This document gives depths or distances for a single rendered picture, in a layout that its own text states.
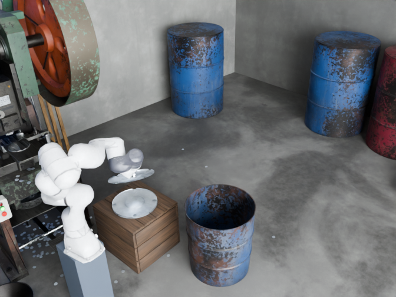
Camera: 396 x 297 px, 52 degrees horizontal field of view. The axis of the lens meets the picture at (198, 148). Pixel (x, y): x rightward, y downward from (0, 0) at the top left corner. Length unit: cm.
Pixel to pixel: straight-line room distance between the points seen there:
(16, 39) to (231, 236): 158
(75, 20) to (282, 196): 199
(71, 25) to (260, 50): 333
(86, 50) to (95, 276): 123
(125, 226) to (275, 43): 325
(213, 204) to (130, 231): 56
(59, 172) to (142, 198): 103
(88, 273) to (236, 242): 83
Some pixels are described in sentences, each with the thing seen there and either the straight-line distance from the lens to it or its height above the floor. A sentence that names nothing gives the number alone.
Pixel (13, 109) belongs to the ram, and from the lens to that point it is 262.
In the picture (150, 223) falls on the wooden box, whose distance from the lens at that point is 256.
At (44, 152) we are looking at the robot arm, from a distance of 183.
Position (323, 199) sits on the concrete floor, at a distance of 334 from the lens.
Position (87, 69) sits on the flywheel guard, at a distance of 238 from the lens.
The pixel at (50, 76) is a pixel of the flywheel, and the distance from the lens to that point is 283.
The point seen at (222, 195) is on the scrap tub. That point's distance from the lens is 263.
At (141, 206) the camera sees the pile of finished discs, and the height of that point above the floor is 36.
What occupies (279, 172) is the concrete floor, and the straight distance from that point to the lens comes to 357.
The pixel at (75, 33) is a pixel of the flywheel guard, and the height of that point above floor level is 143.
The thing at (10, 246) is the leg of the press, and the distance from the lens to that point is 276.
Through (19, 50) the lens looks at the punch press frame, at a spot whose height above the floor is 133.
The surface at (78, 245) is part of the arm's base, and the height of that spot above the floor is 53.
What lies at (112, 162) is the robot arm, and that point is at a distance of 209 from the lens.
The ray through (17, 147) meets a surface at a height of 78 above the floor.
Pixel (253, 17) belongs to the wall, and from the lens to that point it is 525.
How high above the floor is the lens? 201
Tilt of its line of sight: 31 degrees down
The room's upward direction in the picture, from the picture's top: 2 degrees counter-clockwise
